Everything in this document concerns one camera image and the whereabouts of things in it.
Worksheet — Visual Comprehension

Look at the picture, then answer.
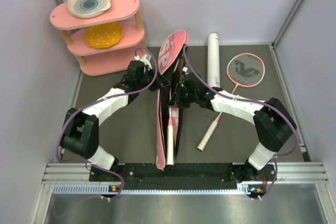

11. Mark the white shuttlecock tube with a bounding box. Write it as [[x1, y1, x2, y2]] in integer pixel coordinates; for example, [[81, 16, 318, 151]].
[[207, 33, 220, 88]]

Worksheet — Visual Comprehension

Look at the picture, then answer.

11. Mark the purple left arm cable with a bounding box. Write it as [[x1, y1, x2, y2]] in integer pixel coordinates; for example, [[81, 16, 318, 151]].
[[55, 47, 158, 175]]

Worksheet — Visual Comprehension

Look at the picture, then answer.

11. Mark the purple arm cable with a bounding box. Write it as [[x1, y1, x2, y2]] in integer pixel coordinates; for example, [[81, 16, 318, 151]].
[[182, 45, 301, 198], [55, 47, 158, 175]]

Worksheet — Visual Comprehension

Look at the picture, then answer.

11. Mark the pink badminton racket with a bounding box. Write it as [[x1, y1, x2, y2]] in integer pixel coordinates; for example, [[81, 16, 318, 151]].
[[166, 108, 176, 166], [197, 52, 265, 152]]

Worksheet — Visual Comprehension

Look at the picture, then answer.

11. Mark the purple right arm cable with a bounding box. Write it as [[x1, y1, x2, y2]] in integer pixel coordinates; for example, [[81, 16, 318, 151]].
[[182, 45, 301, 198]]

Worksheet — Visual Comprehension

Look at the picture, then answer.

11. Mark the white blue ceramic bowl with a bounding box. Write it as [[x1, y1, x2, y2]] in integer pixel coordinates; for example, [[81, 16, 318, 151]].
[[67, 0, 111, 18]]

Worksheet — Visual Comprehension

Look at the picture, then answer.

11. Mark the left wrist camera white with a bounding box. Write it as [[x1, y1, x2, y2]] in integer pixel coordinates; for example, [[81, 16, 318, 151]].
[[134, 54, 152, 69]]

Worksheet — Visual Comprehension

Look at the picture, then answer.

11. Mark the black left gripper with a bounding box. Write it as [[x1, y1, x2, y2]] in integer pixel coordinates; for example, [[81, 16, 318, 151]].
[[137, 66, 171, 92]]

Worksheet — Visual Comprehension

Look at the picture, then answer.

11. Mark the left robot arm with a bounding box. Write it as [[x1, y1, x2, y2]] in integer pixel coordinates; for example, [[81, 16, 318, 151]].
[[59, 60, 171, 180]]

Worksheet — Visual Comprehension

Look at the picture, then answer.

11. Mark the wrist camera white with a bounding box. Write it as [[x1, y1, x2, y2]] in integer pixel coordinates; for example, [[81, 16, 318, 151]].
[[134, 54, 152, 69], [181, 67, 188, 76]]

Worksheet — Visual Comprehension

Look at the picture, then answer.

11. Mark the pink three-tier wooden shelf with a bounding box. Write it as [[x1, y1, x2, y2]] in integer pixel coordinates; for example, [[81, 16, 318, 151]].
[[50, 0, 146, 76]]

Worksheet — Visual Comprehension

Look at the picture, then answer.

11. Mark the grey slotted cable duct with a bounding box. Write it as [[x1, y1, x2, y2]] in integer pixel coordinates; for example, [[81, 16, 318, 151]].
[[52, 184, 251, 195]]

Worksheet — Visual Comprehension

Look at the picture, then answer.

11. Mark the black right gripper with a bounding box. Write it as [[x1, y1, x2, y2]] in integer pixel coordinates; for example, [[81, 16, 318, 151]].
[[168, 83, 198, 108]]

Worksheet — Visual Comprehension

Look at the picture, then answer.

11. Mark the pink racket bag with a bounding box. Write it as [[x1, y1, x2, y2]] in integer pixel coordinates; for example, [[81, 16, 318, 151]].
[[156, 30, 188, 171]]

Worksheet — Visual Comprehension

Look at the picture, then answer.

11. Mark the yellow dotted plate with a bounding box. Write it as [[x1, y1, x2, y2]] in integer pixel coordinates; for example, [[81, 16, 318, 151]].
[[85, 22, 123, 49]]

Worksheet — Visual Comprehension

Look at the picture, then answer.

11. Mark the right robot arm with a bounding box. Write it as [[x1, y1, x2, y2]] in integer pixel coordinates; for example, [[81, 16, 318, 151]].
[[167, 73, 299, 180]]

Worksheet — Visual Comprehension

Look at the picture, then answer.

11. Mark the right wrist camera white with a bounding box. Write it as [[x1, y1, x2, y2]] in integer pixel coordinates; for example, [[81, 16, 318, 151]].
[[181, 67, 188, 76]]

